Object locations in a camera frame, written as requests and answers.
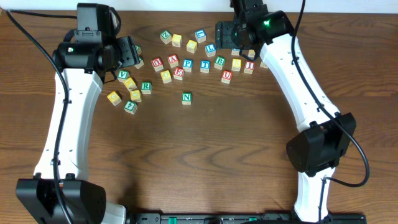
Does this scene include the red E block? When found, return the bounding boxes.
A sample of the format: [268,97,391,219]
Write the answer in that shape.
[174,67,185,80]

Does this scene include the green N block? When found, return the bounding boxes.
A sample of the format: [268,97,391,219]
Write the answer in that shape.
[182,92,192,105]

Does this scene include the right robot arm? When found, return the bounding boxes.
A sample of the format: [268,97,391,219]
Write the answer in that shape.
[215,9,357,223]

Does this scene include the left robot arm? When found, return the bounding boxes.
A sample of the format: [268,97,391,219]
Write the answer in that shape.
[16,36,139,223]

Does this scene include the green 7 block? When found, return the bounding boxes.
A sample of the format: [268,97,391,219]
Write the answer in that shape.
[134,57,144,69]

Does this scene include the green J block left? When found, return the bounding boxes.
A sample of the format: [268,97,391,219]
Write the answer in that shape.
[136,45,142,55]

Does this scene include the green j block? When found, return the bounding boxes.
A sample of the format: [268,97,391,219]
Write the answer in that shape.
[136,45,142,55]
[260,62,269,69]

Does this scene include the blue 5 block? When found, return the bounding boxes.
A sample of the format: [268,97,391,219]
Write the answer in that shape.
[231,49,240,56]

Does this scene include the blue L block middle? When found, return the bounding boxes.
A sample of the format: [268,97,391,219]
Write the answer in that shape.
[205,44,216,57]

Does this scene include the blue l block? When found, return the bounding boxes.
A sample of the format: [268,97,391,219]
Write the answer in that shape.
[195,29,206,43]
[205,44,216,57]

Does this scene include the green V block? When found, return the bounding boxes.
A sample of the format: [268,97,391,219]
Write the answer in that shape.
[117,70,130,82]

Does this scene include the green B block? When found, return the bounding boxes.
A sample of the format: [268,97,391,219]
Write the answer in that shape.
[214,56,226,70]

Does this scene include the blue L block top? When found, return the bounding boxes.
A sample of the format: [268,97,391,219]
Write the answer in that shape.
[195,29,206,43]

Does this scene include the yellow block beside V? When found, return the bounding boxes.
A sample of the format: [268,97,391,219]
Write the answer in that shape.
[123,77,137,91]

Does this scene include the red Q block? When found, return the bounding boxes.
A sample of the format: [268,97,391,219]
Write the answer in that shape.
[151,57,164,72]

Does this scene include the yellow block right top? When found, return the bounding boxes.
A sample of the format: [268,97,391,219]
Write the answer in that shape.
[248,50,256,58]

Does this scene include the blue T block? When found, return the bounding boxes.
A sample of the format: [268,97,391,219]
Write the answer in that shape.
[200,60,210,73]

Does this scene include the yellow block second row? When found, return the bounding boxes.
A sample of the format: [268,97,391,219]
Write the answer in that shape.
[187,40,198,54]

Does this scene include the green R block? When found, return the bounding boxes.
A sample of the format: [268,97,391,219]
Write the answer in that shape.
[141,82,152,95]

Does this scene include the red I block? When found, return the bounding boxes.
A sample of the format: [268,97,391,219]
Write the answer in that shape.
[244,61,255,74]

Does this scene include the red U block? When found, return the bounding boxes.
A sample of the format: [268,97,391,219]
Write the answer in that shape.
[221,70,233,84]

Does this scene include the green Z block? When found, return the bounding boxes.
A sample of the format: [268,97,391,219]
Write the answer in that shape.
[160,30,172,44]

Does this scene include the yellow O block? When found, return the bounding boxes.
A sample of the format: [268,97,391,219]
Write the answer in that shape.
[160,70,172,84]

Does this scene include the red A block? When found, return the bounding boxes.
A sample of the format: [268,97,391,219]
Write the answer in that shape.
[167,54,179,68]

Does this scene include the yellow C block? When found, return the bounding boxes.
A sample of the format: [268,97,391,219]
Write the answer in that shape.
[107,91,122,106]

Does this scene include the blue P block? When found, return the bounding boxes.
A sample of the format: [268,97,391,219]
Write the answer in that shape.
[183,59,193,72]

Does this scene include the green J block right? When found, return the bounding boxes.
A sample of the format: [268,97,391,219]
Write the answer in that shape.
[260,62,269,69]

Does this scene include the yellow block top row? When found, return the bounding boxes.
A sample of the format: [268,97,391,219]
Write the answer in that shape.
[172,34,182,47]

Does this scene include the green 4 block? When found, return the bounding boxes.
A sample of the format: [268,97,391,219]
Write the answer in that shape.
[124,100,137,114]

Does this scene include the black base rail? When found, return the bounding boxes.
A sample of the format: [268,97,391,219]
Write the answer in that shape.
[125,210,367,224]

